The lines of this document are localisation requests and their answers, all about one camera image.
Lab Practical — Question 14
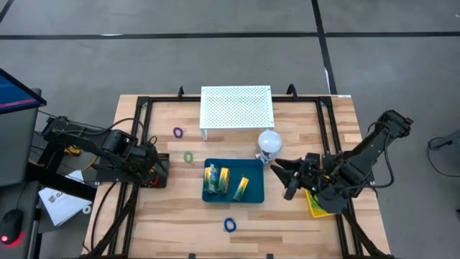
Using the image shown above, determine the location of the black metal table frame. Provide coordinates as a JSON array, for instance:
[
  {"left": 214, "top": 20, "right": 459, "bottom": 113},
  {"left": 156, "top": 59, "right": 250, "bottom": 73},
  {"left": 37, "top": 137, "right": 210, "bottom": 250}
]
[{"left": 81, "top": 94, "right": 395, "bottom": 259}]

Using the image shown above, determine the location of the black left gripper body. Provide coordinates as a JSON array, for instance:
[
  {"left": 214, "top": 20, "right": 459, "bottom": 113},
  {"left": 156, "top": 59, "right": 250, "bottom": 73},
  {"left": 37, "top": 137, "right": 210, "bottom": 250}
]
[{"left": 124, "top": 143, "right": 160, "bottom": 183}]

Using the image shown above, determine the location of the teal plastic bin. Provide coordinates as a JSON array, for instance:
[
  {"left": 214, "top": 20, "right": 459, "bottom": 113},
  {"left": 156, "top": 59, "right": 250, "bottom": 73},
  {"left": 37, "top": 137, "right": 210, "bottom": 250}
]
[{"left": 201, "top": 158, "right": 266, "bottom": 204}]

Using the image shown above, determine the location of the computer monitor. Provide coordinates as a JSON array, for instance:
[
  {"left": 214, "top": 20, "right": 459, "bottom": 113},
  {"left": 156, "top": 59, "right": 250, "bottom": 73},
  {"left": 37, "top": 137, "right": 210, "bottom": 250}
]
[{"left": 0, "top": 67, "right": 48, "bottom": 116}]

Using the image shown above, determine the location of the black floor cable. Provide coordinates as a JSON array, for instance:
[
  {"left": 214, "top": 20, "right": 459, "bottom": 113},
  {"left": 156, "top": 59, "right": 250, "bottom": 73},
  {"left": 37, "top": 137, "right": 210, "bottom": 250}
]
[{"left": 426, "top": 135, "right": 460, "bottom": 178}]

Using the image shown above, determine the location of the black equipment box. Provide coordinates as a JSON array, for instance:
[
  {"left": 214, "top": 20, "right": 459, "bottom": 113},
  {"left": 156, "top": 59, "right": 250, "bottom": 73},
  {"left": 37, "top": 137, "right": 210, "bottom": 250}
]
[{"left": 34, "top": 131, "right": 68, "bottom": 170}]

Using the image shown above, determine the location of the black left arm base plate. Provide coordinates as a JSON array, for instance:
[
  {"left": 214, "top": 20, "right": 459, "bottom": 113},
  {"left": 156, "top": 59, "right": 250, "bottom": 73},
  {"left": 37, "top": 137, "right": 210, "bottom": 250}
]
[{"left": 95, "top": 154, "right": 144, "bottom": 183}]

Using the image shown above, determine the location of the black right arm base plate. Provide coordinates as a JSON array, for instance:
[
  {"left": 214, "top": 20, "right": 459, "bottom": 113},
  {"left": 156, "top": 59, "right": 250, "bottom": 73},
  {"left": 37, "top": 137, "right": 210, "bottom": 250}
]
[{"left": 322, "top": 154, "right": 375, "bottom": 186}]

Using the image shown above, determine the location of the grey chair leg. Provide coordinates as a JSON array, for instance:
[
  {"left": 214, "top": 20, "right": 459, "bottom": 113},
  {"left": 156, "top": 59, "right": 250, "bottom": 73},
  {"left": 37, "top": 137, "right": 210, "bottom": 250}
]
[{"left": 429, "top": 129, "right": 460, "bottom": 151}]

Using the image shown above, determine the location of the yellow plastic basket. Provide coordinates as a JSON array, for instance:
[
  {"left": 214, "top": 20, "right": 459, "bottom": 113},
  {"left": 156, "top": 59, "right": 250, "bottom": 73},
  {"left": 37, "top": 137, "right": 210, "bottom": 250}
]
[{"left": 304, "top": 186, "right": 339, "bottom": 219}]

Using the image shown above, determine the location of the black computer mouse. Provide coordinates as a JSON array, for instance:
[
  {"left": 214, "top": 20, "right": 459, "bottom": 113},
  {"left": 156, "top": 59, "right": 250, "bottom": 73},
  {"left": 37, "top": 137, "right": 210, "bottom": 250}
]
[{"left": 0, "top": 208, "right": 25, "bottom": 249}]

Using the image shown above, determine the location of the grey cabinet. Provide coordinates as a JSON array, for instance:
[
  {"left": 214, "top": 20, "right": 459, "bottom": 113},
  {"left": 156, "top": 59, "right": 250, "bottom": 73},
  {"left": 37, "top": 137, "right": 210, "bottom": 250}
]
[{"left": 0, "top": 88, "right": 41, "bottom": 188}]

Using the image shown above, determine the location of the white paper booklet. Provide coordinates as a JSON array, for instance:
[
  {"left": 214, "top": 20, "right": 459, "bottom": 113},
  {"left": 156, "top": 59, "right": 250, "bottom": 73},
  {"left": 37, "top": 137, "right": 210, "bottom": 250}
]
[{"left": 38, "top": 169, "right": 93, "bottom": 227}]

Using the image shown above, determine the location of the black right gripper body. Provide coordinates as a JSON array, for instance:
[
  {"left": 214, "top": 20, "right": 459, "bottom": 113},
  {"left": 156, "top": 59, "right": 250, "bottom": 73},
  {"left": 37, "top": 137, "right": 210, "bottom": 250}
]
[{"left": 298, "top": 153, "right": 331, "bottom": 197}]

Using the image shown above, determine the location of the black mesh basket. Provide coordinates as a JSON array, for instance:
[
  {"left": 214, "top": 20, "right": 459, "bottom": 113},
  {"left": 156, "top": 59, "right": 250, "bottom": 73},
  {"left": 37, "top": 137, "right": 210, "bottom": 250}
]
[{"left": 142, "top": 153, "right": 170, "bottom": 189}]

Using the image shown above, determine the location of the white perforated metal shelf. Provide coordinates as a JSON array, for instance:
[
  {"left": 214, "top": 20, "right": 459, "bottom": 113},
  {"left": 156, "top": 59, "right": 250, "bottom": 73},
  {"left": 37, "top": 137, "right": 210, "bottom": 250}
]
[{"left": 199, "top": 85, "right": 276, "bottom": 141}]

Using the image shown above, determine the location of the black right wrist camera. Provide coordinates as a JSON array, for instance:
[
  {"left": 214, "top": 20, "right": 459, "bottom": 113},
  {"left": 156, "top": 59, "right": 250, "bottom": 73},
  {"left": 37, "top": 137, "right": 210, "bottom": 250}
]
[{"left": 282, "top": 178, "right": 300, "bottom": 201}]

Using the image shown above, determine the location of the thin green rubber band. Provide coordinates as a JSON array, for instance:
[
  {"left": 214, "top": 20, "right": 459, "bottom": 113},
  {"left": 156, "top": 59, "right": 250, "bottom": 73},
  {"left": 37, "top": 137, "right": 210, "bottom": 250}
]
[{"left": 310, "top": 194, "right": 324, "bottom": 213}]

